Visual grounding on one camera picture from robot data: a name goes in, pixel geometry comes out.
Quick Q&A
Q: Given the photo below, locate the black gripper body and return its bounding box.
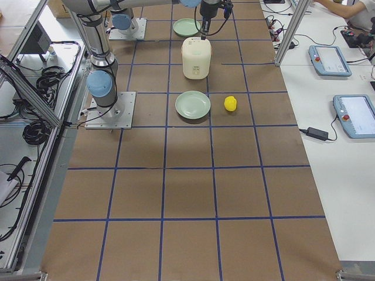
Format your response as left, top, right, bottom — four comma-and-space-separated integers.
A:
200, 0, 220, 20

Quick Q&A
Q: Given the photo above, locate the cream rice cooker orange handle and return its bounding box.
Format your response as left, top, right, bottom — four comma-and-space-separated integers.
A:
181, 37, 212, 80

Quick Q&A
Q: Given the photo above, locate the green plate near arm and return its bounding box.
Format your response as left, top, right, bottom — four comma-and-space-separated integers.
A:
175, 91, 211, 119
173, 18, 201, 37

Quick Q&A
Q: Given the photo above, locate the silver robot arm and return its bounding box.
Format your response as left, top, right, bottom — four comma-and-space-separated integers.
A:
110, 8, 138, 35
63, 0, 233, 71

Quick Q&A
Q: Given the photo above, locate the yellow toy fruit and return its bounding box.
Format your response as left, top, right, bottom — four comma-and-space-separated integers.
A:
224, 95, 237, 112

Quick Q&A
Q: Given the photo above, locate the far blue teach pendant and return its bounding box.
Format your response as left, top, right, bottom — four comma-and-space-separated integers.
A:
308, 45, 352, 77

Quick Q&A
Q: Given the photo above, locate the blue teach pendant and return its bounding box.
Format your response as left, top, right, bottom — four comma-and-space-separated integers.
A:
333, 94, 374, 139
308, 45, 352, 77

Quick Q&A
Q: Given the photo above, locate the person in white shirt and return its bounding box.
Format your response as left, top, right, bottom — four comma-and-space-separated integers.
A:
315, 0, 374, 32

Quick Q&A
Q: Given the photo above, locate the black power adapter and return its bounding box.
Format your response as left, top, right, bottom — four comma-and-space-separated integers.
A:
306, 127, 329, 141

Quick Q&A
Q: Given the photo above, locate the near blue teach pendant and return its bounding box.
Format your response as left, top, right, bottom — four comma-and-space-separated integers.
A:
333, 94, 374, 139

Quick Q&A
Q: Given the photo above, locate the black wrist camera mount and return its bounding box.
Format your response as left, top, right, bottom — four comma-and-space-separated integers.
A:
220, 0, 233, 20

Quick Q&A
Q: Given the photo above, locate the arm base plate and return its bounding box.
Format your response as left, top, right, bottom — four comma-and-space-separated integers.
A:
109, 18, 147, 41
84, 92, 136, 129

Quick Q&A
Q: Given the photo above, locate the aluminium frame post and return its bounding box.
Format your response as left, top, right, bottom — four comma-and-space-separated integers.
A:
274, 0, 309, 67

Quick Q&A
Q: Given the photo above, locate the black coiled cable bundle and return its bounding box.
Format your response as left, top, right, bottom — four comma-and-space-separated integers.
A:
22, 120, 51, 146

